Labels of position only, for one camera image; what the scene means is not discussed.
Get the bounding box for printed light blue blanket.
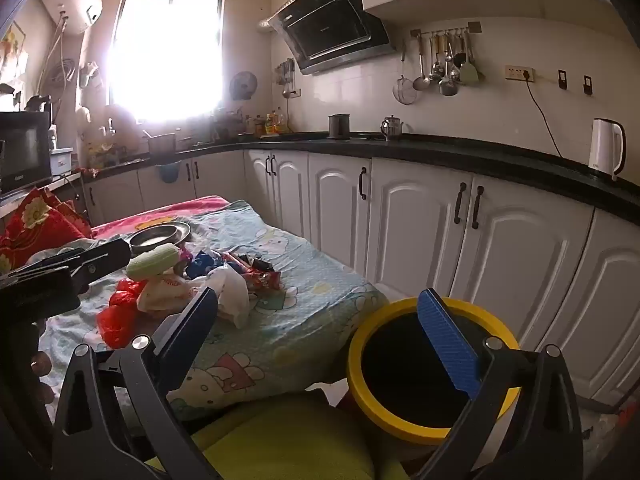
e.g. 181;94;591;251
37;200;388;421

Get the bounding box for yellow trash bin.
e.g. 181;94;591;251
346;297;523;445

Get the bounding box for row of hanging kitchen utensils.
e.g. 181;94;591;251
410;22;484;98

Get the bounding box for metal cooking pot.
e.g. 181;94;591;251
145;130;178;156

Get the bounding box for dark snack wrapper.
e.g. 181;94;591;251
235;254;273;272

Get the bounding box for black microwave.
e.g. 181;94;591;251
0;110;53;196

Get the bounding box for blue snack wrapper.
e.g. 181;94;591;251
187;250;223;278

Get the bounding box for white base cabinets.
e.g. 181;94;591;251
82;150;640;403

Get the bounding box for red plastic bag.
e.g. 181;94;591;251
96;279;151;350

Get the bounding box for white storage box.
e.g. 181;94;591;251
50;147;75;176

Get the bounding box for window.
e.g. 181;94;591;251
107;0;226;123

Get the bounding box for red snack bag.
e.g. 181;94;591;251
245;267;282;293

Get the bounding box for group of condiment bottles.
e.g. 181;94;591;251
262;107;288;136

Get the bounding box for black countertop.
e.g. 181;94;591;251
75;130;640;216

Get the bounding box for person's left hand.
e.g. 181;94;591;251
31;350;55;407

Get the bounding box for red floral pillow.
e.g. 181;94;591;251
0;187;93;273

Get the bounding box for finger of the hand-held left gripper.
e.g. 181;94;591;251
9;248;84;279
69;237;132;294

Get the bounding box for person's green clothing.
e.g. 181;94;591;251
190;395;416;480

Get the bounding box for small wall fan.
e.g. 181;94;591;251
229;71;258;101

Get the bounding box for white electric kettle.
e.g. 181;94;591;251
591;117;627;181

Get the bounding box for black kettle cable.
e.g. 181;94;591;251
522;76;565;160

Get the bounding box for pink blanket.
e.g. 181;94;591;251
90;195;231;241

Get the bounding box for metal plate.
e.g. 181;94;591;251
129;220;192;253

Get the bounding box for white printed plastic bag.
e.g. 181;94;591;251
137;272;211;313

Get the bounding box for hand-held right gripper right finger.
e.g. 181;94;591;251
416;287;586;480

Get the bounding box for black range hood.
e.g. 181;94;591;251
267;0;398;76

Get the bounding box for metal teapot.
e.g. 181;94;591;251
381;115;405;141

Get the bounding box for wall poster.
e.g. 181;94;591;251
0;20;26;76

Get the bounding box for wire strainer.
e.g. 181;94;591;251
392;42;417;106

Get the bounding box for green white packet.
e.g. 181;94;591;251
126;242;180;279

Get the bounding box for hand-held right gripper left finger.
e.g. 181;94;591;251
50;287;221;480

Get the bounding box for hanging utensil holder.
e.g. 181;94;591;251
277;59;301;98

